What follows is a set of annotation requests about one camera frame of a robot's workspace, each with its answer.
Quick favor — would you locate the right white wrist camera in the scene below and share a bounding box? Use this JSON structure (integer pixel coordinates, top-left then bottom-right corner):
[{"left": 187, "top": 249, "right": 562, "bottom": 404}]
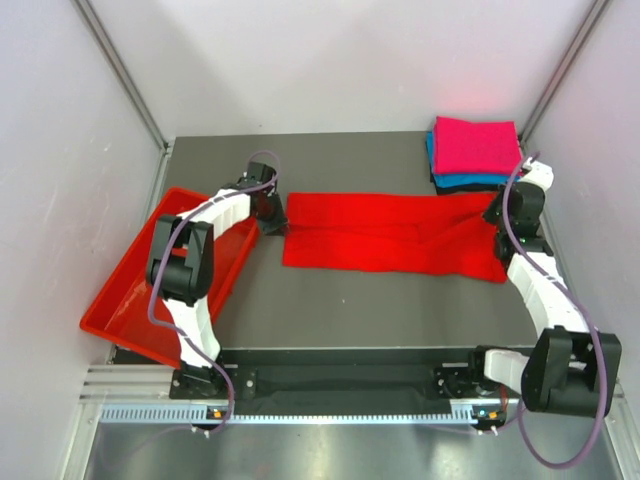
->
[{"left": 519, "top": 159, "right": 554, "bottom": 192}]

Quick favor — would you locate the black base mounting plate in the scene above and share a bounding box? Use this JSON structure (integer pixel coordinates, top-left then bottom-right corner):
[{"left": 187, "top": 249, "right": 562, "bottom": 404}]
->
[{"left": 168, "top": 347, "right": 526, "bottom": 402}]

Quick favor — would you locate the purple cable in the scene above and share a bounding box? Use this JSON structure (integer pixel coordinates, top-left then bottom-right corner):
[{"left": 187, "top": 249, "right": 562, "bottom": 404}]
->
[
  {"left": 434, "top": 152, "right": 609, "bottom": 470},
  {"left": 99, "top": 151, "right": 282, "bottom": 461}
]

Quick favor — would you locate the black folded t-shirt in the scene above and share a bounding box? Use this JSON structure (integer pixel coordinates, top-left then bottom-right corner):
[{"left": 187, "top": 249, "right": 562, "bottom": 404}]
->
[{"left": 434, "top": 185, "right": 500, "bottom": 195}]

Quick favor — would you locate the left aluminium frame post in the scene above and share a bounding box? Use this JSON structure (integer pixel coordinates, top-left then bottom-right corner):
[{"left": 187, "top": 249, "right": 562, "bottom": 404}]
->
[{"left": 69, "top": 0, "right": 174, "bottom": 151}]

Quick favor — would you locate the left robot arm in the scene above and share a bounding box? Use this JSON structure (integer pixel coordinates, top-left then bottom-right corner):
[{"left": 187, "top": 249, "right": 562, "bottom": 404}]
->
[{"left": 146, "top": 158, "right": 288, "bottom": 398}]

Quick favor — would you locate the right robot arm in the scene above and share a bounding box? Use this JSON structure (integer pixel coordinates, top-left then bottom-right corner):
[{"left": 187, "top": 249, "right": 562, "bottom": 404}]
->
[{"left": 434, "top": 181, "right": 622, "bottom": 418}]

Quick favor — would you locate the right aluminium frame post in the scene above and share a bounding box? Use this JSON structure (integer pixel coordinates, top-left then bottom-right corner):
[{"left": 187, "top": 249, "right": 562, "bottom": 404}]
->
[{"left": 518, "top": 0, "right": 613, "bottom": 145}]

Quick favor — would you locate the pink folded t-shirt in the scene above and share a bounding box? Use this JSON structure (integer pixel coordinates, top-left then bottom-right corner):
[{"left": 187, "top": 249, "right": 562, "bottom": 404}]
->
[{"left": 433, "top": 116, "right": 521, "bottom": 175}]

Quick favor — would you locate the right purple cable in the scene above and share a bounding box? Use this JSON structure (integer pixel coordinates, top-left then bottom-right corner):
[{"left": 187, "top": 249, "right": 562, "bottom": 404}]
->
[{"left": 434, "top": 152, "right": 609, "bottom": 470}]

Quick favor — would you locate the red t-shirt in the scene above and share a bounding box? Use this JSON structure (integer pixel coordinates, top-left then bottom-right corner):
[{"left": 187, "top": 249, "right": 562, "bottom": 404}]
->
[{"left": 283, "top": 193, "right": 507, "bottom": 284}]

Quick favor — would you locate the aluminium front rail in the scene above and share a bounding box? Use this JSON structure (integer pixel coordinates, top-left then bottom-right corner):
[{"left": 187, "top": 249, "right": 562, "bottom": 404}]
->
[{"left": 79, "top": 362, "right": 626, "bottom": 426}]

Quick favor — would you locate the aluminium frame post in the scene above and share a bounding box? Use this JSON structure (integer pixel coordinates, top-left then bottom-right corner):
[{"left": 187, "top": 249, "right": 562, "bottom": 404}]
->
[
  {"left": 69, "top": 0, "right": 174, "bottom": 151},
  {"left": 518, "top": 0, "right": 613, "bottom": 145}
]

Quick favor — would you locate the blue folded t-shirt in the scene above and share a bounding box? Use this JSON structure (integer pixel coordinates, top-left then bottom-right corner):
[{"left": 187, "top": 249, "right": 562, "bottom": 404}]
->
[{"left": 425, "top": 131, "right": 509, "bottom": 189}]

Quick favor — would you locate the red plastic bin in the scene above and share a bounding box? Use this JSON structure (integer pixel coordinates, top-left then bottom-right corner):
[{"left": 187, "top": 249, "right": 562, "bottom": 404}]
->
[{"left": 80, "top": 187, "right": 260, "bottom": 369}]

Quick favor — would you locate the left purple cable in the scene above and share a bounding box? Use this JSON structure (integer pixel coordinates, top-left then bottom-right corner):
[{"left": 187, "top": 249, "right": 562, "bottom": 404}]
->
[{"left": 99, "top": 151, "right": 282, "bottom": 461}]

